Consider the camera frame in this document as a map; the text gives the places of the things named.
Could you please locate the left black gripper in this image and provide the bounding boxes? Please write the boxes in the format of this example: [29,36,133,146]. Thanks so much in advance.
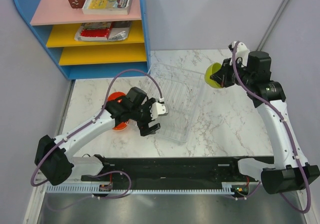
[130,98,160,136]

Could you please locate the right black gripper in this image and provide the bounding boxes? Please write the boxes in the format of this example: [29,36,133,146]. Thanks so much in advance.
[211,57,255,88]

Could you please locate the yellow-green bowl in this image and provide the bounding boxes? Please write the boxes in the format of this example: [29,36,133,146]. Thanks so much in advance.
[204,62,222,89]

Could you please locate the orange bowl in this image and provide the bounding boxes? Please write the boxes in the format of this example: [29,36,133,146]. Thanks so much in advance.
[113,121,129,131]
[107,92,126,103]

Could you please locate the white wire dish rack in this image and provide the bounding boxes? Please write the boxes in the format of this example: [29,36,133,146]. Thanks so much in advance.
[149,63,205,143]

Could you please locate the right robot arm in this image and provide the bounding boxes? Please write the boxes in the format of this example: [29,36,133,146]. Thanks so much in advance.
[205,51,320,194]

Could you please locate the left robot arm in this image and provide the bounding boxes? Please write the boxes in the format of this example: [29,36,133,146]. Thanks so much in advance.
[34,87,167,186]

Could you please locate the red edged book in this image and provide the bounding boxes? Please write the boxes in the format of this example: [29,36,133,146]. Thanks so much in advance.
[78,21,113,41]

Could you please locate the yellow cover book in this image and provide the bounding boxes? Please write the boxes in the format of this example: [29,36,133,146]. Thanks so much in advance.
[82,0,132,15]

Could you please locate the blue shelf unit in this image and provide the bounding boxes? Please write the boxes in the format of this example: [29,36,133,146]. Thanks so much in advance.
[14,0,150,80]

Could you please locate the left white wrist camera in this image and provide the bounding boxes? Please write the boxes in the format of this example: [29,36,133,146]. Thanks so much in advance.
[150,98,169,120]

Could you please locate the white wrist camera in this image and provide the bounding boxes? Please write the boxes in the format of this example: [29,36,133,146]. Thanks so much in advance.
[228,41,250,60]
[150,98,169,120]

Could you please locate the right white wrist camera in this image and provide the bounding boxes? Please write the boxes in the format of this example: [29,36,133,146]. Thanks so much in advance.
[228,41,250,60]

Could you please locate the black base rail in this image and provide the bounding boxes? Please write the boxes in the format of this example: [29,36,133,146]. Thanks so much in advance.
[81,155,262,191]

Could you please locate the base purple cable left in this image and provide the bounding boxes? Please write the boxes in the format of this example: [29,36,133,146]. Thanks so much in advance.
[44,171,133,212]

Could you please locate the white slotted cable duct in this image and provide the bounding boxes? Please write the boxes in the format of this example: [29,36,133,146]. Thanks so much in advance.
[45,183,235,195]

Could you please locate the aluminium corner post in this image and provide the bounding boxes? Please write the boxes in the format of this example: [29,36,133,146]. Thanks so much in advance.
[256,0,291,51]

